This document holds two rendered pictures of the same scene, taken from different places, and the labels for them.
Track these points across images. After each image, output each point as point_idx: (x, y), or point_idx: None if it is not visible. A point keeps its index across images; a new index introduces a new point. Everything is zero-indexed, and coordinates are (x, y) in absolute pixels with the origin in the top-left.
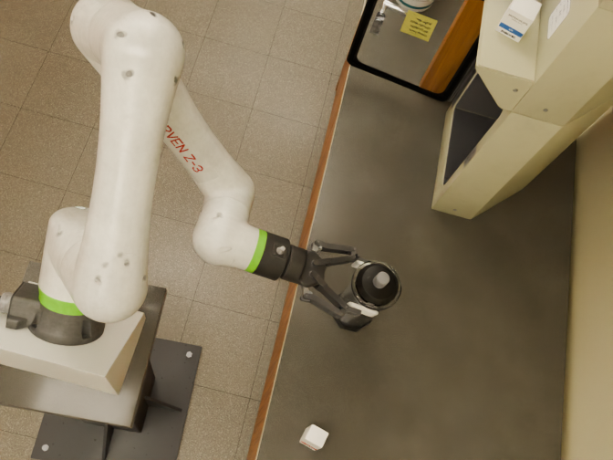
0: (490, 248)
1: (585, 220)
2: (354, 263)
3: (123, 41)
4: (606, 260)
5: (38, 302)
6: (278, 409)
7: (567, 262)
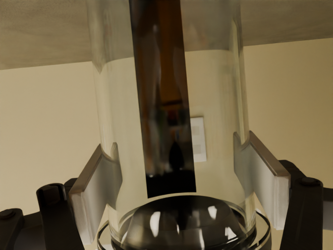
0: (319, 13)
1: (331, 44)
2: (282, 205)
3: None
4: (271, 91)
5: None
6: None
7: (283, 41)
